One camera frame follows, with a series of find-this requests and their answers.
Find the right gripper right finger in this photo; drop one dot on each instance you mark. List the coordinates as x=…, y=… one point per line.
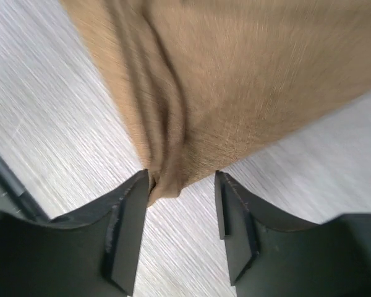
x=273, y=253

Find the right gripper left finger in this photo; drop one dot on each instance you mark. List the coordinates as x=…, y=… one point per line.
x=90, y=251

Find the brown cloth napkin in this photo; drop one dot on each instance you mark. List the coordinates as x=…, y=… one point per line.
x=202, y=84

